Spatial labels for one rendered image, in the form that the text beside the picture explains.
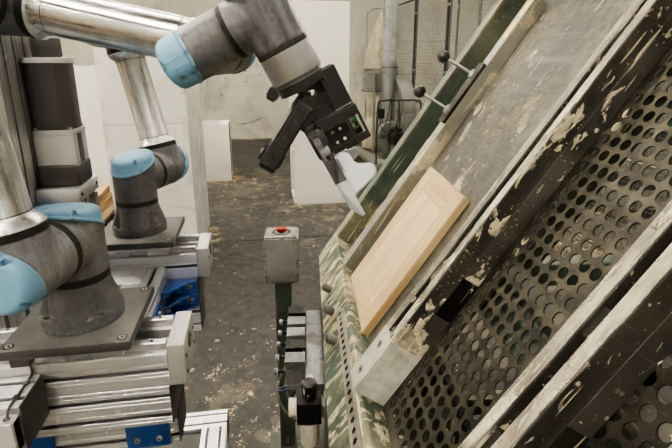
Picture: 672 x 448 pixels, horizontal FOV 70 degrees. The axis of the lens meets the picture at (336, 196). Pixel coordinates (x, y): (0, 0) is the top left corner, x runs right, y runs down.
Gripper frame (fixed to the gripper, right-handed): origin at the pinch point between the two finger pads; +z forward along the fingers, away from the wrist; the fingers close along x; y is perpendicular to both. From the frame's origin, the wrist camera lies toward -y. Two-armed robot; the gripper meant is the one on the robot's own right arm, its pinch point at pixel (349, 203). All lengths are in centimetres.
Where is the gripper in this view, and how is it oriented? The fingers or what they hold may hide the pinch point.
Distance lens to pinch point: 73.7
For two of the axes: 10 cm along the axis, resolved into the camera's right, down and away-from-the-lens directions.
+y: 8.8, -4.8, 0.0
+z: 4.6, 8.3, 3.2
